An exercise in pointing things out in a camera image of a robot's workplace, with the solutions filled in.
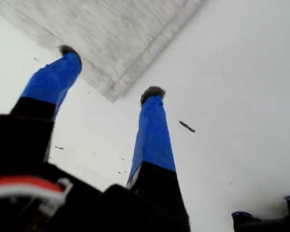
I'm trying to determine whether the arm red white wire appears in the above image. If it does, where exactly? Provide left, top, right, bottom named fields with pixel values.
left=0, top=175, right=74, bottom=218

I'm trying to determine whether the grey shirt with rust sleeves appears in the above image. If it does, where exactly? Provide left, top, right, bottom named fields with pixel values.
left=0, top=0, right=208, bottom=103

